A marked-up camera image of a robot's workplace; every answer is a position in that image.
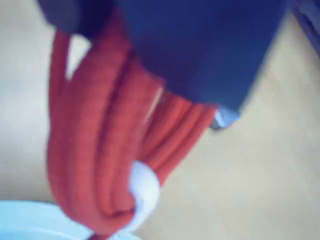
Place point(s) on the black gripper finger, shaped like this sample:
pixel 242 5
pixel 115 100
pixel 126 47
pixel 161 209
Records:
pixel 75 15
pixel 205 50

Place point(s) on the green round bowl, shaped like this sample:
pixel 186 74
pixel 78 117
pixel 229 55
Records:
pixel 25 220

